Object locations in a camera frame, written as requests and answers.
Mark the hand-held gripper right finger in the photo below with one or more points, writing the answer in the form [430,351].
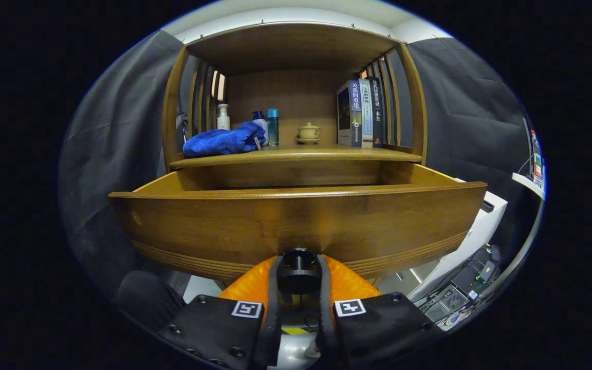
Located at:
[324,308]

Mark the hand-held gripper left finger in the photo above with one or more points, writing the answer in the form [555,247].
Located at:
[274,308]

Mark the wooden drawer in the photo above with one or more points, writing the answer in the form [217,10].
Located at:
[296,221]

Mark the wooden countertop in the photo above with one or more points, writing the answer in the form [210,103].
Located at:
[296,153]

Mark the yellow black floor tape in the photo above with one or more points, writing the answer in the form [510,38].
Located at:
[295,330]

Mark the black computer equipment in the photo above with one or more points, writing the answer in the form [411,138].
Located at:
[450,298]

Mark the person's dark trouser leg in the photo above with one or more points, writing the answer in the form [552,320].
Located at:
[147,300]

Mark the white box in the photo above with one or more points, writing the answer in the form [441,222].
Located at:
[481,231]

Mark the blue towel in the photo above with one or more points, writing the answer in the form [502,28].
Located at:
[219,142]

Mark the beige lidded teacup with saucer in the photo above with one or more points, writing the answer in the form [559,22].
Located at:
[309,132]

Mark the teal bottle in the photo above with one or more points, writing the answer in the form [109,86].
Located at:
[273,128]

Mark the white bottle blue cap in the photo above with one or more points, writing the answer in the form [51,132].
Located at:
[262,123]

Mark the white pump bottle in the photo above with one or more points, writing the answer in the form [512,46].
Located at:
[223,122]

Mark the blue spine book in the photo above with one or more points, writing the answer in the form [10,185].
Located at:
[350,115]

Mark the light grey spine book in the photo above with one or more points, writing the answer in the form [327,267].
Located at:
[366,113]

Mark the black spine book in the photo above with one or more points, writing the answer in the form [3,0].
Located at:
[376,113]

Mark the white desk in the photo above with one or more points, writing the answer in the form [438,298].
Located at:
[527,182]

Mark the black backdrop cloth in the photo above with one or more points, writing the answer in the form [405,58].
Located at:
[470,113]

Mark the red label water bottle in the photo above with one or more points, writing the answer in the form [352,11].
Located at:
[536,164]

